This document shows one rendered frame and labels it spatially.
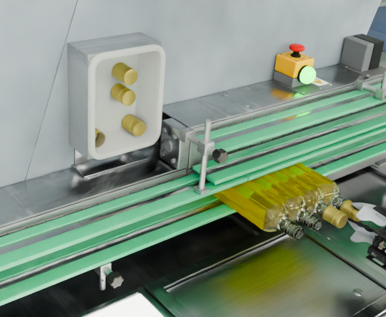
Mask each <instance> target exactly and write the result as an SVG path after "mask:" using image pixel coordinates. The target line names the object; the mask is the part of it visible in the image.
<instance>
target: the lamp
mask: <svg viewBox="0 0 386 317"><path fill-rule="evenodd" d="M315 75H316V73H315V70H314V69H313V68H312V67H310V66H308V65H304V66H303V67H301V69H300V70H299V72H298V76H297V78H298V81H300V82H303V83H305V84H310V83H311V82H313V80H314V79H315Z"/></svg>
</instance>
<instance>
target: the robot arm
mask: <svg viewBox="0 0 386 317"><path fill-rule="evenodd" d="M351 205H352V206H354V207H355V208H356V209H357V210H359V211H358V212H357V214H356V217H357V218H358V219H360V220H362V221H372V222H374V223H375V224H377V225H378V226H385V225H386V208H384V207H381V206H376V205H372V204H367V203H352V204H351ZM348 222H349V224H350V225H351V226H352V228H353V229H354V230H355V232H354V233H353V234H352V236H351V237H350V239H351V241H353V242H356V243H358V242H368V243H370V244H372V245H370V246H369V247H368V251H367V254H369V255H368V256H367V257H366V258H367V259H368V260H370V261H372V262H373V263H374V264H376V265H378V266H379V267H381V268H382V269H384V270H386V227H385V228H381V227H379V228H377V229H375V230H373V229H371V228H370V227H369V226H368V225H364V224H363V223H361V222H355V221H353V220H352V219H348ZM372 259H377V260H379V261H380V262H381V263H383V264H384V265H380V264H379V263H377V262H376V261H374V260H372Z"/></svg>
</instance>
